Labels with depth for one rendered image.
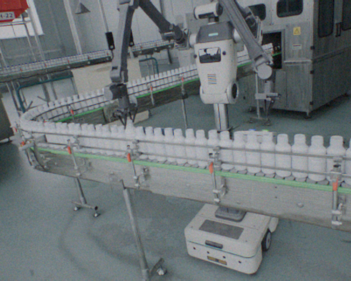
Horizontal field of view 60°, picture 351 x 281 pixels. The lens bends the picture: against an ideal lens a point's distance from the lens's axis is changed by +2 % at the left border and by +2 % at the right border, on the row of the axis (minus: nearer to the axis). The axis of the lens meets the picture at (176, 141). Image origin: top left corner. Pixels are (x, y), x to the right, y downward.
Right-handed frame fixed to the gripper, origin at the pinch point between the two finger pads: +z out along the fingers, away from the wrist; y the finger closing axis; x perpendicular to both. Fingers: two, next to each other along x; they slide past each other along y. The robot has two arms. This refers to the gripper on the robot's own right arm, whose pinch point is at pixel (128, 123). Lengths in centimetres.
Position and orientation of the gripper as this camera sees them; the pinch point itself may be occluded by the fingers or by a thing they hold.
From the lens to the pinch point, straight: 156.8
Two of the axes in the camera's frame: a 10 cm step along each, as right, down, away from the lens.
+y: -5.2, 3.7, -7.7
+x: 8.4, 0.7, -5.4
